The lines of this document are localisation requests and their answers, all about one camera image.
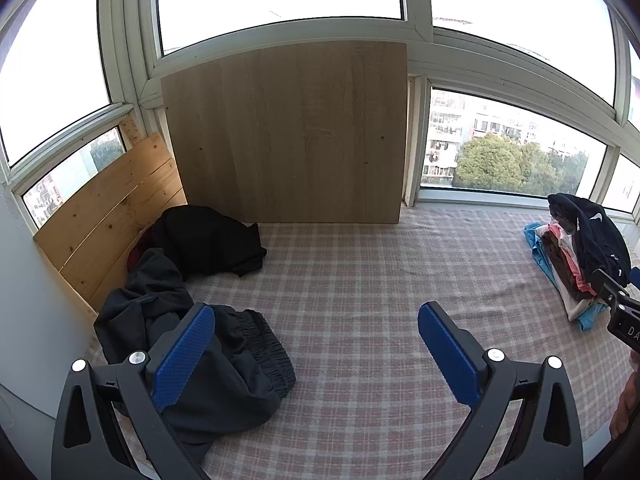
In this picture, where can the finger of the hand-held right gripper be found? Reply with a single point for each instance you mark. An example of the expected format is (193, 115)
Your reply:
(607, 282)

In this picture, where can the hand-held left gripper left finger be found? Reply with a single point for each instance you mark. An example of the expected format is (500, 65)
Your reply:
(182, 355)

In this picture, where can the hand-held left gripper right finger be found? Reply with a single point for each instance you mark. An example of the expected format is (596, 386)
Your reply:
(447, 355)

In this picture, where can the dark grey pants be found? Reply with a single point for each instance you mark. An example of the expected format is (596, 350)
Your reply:
(235, 380)

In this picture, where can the stack of folded clothes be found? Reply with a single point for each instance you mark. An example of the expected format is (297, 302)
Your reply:
(575, 255)

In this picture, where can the person's right hand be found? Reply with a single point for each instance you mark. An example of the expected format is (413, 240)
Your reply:
(627, 410)

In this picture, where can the dark red garment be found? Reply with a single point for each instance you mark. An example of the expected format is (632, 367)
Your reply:
(136, 257)

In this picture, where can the black garment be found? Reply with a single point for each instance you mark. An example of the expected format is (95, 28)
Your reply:
(210, 240)

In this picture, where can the pink plaid blanket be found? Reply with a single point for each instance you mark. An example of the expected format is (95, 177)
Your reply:
(350, 285)

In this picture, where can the pine plank board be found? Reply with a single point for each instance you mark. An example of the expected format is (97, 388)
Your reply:
(105, 220)

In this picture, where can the green tree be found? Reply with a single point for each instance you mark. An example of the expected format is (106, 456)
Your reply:
(500, 162)

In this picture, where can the apartment building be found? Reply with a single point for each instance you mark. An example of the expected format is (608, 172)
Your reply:
(450, 125)

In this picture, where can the narrow wooden strip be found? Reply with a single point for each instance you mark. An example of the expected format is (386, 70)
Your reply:
(129, 132)

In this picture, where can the light oak wooden panel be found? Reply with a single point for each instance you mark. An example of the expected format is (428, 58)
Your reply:
(285, 135)

